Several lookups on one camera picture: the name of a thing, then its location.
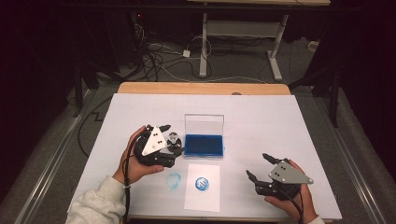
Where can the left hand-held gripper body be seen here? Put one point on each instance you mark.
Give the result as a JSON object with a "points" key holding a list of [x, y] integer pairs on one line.
{"points": [[154, 141]]}

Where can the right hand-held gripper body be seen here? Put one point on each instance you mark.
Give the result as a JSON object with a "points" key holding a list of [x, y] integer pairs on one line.
{"points": [[288, 174]]}

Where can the blue ink pad clear case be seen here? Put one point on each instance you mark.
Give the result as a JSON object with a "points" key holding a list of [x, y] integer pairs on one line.
{"points": [[204, 145]]}

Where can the person's right hand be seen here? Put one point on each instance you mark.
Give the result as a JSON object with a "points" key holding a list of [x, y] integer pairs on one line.
{"points": [[303, 207]]}

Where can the person's left hand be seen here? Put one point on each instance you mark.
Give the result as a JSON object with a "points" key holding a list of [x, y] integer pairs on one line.
{"points": [[130, 169]]}

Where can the blue ink smudge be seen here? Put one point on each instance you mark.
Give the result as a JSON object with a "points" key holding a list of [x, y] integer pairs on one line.
{"points": [[170, 182]]}

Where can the wooden table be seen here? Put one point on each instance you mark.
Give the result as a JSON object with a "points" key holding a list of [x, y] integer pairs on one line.
{"points": [[202, 88]]}

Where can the white paper sheet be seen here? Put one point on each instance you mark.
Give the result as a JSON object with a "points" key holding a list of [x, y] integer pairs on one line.
{"points": [[202, 202]]}

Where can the white power adapter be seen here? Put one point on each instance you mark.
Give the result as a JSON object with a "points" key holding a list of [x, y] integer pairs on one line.
{"points": [[186, 53]]}

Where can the metal floor rail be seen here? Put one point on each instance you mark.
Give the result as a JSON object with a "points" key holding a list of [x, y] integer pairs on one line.
{"points": [[351, 161], [53, 161]]}

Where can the black stand post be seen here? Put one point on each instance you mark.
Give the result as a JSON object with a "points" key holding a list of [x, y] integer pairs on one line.
{"points": [[334, 109], [77, 99]]}

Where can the white metal frame desk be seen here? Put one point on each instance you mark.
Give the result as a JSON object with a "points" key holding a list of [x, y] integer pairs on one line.
{"points": [[243, 28]]}

